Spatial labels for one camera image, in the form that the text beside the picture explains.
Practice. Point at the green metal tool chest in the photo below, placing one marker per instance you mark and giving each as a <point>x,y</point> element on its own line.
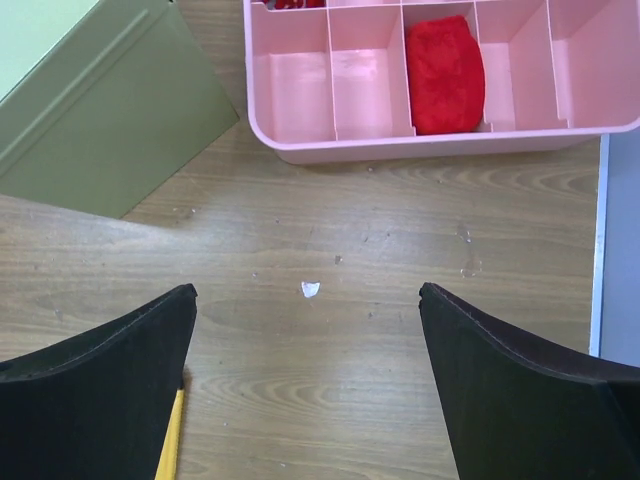
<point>102,101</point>

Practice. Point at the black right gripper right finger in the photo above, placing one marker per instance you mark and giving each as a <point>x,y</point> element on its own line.
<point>518,406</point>

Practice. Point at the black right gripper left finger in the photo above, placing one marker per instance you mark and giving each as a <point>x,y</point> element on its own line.
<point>97,405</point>

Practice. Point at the red white striped sock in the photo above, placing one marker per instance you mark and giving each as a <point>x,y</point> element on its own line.
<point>293,4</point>

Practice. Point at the red fuzzy cloth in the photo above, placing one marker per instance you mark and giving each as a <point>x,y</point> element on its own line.
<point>446,77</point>

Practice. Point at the white paper scrap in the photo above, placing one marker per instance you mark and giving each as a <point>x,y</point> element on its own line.
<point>310,289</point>

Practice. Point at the pink plastic divided organizer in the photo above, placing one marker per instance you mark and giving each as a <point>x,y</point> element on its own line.
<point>342,81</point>

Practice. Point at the yellow utility knife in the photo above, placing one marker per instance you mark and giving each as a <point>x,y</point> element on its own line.
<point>167,466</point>

